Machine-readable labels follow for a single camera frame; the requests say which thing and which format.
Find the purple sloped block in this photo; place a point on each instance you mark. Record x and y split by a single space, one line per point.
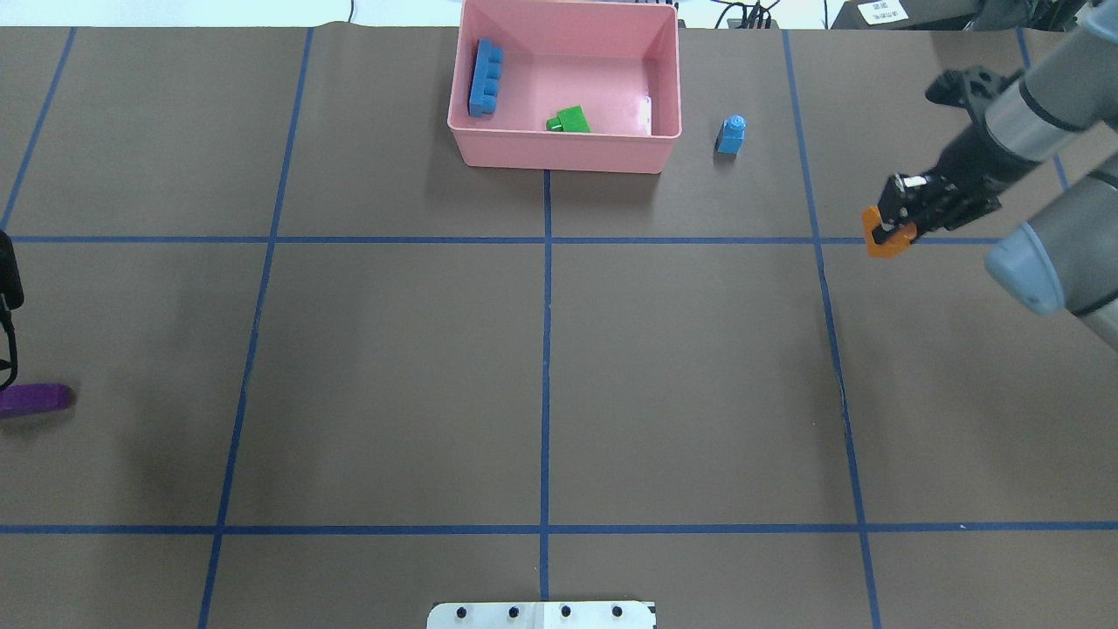
24 400

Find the small blue stud block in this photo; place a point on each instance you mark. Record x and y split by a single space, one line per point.
731 137

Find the green stud block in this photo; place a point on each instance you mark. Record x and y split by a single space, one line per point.
569 120

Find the long blue stud block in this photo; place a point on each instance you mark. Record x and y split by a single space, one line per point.
484 92

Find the pink plastic box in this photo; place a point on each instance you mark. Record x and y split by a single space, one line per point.
619 61

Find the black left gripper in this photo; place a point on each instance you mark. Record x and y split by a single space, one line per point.
8 278

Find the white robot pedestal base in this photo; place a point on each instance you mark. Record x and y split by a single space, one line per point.
544 614

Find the orange sloped block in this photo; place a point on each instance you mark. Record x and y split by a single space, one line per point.
882 243

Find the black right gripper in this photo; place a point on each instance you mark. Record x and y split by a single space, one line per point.
968 163

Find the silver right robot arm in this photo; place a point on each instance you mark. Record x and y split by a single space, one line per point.
1064 257

